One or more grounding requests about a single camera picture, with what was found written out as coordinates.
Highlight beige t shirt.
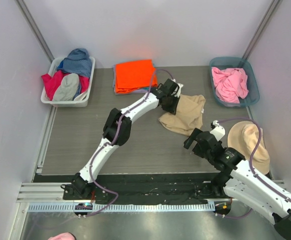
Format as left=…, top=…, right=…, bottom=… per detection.
left=158, top=94, right=206, bottom=136

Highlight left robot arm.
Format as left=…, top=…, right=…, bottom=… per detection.
left=71, top=78, right=184, bottom=200

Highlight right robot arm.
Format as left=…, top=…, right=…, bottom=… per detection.
left=183, top=126, right=291, bottom=240

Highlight beige bucket hat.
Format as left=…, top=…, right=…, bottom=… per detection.
left=227, top=121, right=270, bottom=175

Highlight orange folded t shirt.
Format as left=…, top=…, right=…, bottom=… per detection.
left=114, top=58, right=159, bottom=94

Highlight pink crumpled t shirt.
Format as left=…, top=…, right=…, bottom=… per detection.
left=211, top=67, right=249, bottom=104

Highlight teal plastic basin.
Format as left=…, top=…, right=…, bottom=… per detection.
left=209, top=56, right=260, bottom=108

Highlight blue patterned garment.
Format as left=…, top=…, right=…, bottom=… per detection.
left=57, top=48, right=93, bottom=78

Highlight grey garment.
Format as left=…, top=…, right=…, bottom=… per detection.
left=52, top=73, right=81, bottom=102

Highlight magenta garment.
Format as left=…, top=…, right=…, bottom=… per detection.
left=41, top=70, right=90, bottom=101

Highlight white laundry basket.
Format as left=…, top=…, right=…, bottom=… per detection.
left=40, top=56, right=97, bottom=108

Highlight pink object bottom edge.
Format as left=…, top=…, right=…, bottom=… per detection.
left=48, top=232, right=76, bottom=240

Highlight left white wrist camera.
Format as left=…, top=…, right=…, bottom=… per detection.
left=173, top=82, right=184, bottom=98

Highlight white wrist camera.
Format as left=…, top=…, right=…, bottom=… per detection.
left=210, top=120, right=226, bottom=141
left=173, top=82, right=184, bottom=98

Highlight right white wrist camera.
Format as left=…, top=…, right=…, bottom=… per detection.
left=210, top=120, right=226, bottom=141

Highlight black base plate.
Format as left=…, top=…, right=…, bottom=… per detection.
left=61, top=173, right=227, bottom=205

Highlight right aluminium corner post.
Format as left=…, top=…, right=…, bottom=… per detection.
left=242, top=0, right=283, bottom=60

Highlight aluminium corner post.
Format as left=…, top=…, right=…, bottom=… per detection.
left=14, top=0, right=54, bottom=62
left=242, top=0, right=283, bottom=60

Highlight white slotted cable duct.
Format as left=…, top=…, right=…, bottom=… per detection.
left=27, top=202, right=215, bottom=213

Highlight aluminium rail frame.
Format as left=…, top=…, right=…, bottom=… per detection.
left=16, top=180, right=291, bottom=203

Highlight left aluminium corner post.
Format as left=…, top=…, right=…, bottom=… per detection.
left=14, top=0, right=54, bottom=62

